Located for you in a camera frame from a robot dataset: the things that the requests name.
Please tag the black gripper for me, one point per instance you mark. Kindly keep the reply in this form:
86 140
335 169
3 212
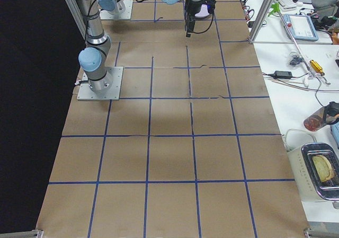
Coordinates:
191 9

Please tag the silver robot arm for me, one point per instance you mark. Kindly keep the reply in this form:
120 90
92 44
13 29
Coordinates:
114 7
92 58

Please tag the lilac plate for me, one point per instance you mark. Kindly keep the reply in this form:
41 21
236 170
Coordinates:
203 13

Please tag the black power adapter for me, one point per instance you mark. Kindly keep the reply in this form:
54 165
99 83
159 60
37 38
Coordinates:
282 75

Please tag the long metal rod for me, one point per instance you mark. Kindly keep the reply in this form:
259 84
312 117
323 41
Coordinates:
311 72

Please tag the blue teach pendant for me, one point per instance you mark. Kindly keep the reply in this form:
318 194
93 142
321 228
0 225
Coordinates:
301 27

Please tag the yellow tool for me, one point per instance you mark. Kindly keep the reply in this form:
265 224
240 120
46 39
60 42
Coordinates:
317 67

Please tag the white toaster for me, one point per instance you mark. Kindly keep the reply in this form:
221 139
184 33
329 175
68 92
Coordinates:
311 189

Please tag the toast slice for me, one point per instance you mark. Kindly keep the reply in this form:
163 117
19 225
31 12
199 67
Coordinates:
323 167

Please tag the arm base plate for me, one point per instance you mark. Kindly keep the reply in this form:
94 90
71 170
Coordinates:
108 88
105 16

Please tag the aluminium frame post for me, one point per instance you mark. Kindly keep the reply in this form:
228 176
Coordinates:
259 20

